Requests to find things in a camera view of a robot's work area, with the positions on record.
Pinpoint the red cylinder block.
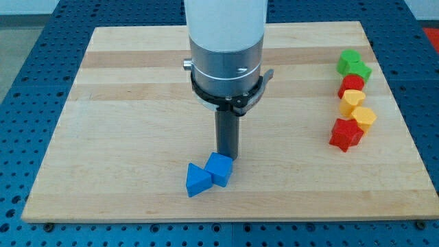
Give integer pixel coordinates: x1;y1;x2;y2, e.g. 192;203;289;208
337;74;365;99

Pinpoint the wooden board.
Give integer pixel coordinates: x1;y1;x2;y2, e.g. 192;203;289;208
21;21;438;223

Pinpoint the red star block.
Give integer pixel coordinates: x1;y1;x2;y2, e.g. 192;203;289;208
329;118;364;152

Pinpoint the blue cube block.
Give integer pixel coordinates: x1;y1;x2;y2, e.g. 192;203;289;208
204;152;233;187

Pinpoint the black clamp ring with lever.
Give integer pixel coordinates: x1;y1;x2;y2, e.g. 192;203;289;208
190;69;275;117

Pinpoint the green cylinder block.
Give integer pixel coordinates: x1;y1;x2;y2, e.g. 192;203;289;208
336;49;361;74

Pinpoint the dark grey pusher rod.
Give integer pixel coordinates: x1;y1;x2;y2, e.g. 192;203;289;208
215;107;239;160

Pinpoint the yellow heart block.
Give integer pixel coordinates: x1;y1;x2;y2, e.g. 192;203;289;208
339;89;366;117

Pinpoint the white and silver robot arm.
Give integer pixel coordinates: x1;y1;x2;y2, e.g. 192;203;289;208
184;0;268;108

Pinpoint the green star block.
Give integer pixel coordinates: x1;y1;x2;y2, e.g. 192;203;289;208
342;61;372;83

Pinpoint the yellow hexagon block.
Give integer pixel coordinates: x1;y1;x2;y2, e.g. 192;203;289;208
350;106;377;133

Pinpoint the blue triangular block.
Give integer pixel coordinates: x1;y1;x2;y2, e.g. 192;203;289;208
186;163;213;198

